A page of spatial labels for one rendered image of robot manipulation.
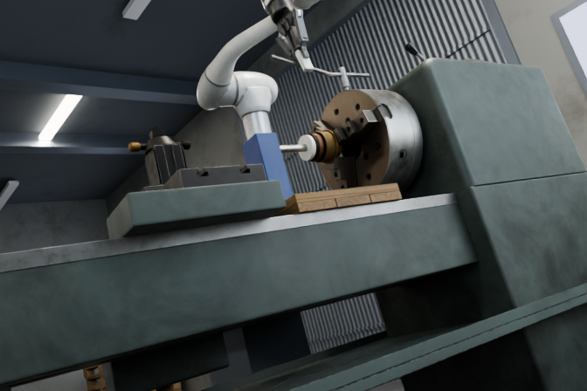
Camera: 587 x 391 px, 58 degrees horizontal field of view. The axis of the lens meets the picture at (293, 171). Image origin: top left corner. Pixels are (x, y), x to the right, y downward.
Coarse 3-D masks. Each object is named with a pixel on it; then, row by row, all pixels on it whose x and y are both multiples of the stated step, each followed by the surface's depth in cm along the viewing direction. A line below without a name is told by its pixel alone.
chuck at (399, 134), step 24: (336, 96) 153; (360, 96) 145; (384, 96) 145; (336, 120) 154; (384, 120) 138; (408, 120) 142; (360, 144) 158; (384, 144) 138; (408, 144) 140; (360, 168) 147; (384, 168) 139; (408, 168) 143
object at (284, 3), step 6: (276, 0) 152; (282, 0) 152; (288, 0) 153; (270, 6) 153; (276, 6) 152; (282, 6) 151; (288, 6) 151; (270, 12) 154; (276, 12) 152; (282, 12) 152; (288, 12) 151; (276, 18) 154; (282, 18) 153; (288, 18) 151; (276, 24) 156; (294, 24) 151
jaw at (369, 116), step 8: (368, 112) 139; (376, 112) 140; (384, 112) 140; (352, 120) 141; (360, 120) 140; (368, 120) 137; (376, 120) 139; (336, 128) 141; (344, 128) 142; (352, 128) 140; (360, 128) 140; (368, 128) 140; (336, 136) 142; (344, 136) 141; (352, 136) 141; (360, 136) 143; (344, 144) 143; (352, 144) 145
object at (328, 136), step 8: (312, 136) 140; (320, 136) 141; (328, 136) 141; (320, 144) 139; (328, 144) 140; (336, 144) 141; (320, 152) 139; (328, 152) 140; (336, 152) 141; (312, 160) 140; (320, 160) 142; (328, 160) 142
